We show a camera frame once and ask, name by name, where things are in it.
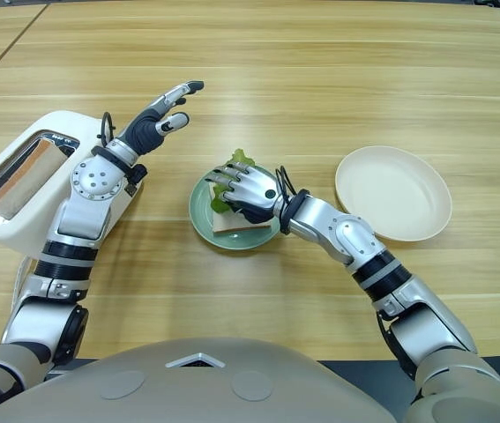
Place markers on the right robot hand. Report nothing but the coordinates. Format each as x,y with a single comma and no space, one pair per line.
254,185

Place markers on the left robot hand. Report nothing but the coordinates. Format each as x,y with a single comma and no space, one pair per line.
146,130

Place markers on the green lettuce leaf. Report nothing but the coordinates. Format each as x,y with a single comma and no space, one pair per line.
221,198

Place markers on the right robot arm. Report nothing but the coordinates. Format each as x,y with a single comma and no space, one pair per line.
390,282

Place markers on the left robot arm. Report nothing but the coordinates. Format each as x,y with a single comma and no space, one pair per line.
77,229

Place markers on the bread slice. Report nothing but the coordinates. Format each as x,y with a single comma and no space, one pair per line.
236,224
22,178

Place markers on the green plate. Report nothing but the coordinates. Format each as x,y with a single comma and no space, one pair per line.
241,240

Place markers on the cream plate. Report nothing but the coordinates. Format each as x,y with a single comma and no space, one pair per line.
390,194

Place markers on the cream toaster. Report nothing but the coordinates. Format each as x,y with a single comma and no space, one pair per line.
16,176

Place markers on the robot body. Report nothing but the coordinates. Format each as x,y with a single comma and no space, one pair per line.
188,383

